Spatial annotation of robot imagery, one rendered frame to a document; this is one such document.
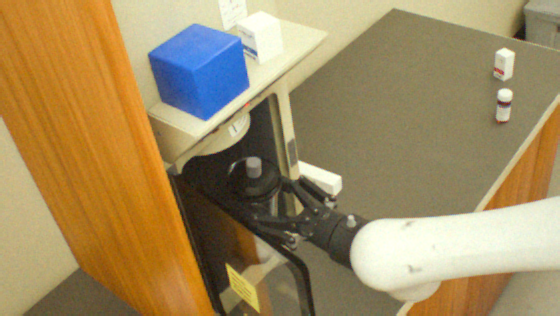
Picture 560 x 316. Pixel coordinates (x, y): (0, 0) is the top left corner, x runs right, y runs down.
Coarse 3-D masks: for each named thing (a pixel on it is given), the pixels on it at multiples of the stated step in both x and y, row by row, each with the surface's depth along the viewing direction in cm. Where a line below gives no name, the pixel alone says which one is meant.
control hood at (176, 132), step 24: (288, 24) 108; (288, 48) 102; (312, 48) 103; (264, 72) 98; (240, 96) 94; (168, 120) 92; (192, 120) 91; (216, 120) 90; (168, 144) 95; (192, 144) 91
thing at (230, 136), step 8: (240, 120) 117; (248, 120) 120; (232, 128) 116; (240, 128) 117; (224, 136) 115; (232, 136) 116; (240, 136) 117; (208, 144) 114; (216, 144) 115; (224, 144) 115; (232, 144) 116; (200, 152) 115; (208, 152) 115
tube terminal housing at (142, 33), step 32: (128, 0) 85; (160, 0) 89; (192, 0) 94; (256, 0) 105; (128, 32) 87; (160, 32) 91; (288, 96) 122; (224, 128) 111; (288, 128) 126; (288, 160) 130
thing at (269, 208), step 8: (240, 160) 122; (264, 160) 122; (232, 168) 120; (280, 176) 119; (280, 184) 118; (232, 192) 117; (272, 192) 116; (256, 200) 116; (272, 200) 120; (256, 208) 119; (264, 208) 119; (272, 208) 121; (272, 216) 123
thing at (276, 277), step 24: (192, 192) 99; (192, 216) 106; (216, 216) 96; (216, 240) 103; (240, 240) 94; (264, 240) 87; (216, 264) 110; (240, 264) 100; (264, 264) 92; (288, 264) 85; (216, 288) 118; (264, 288) 98; (288, 288) 90; (240, 312) 115; (264, 312) 104; (288, 312) 95; (312, 312) 89
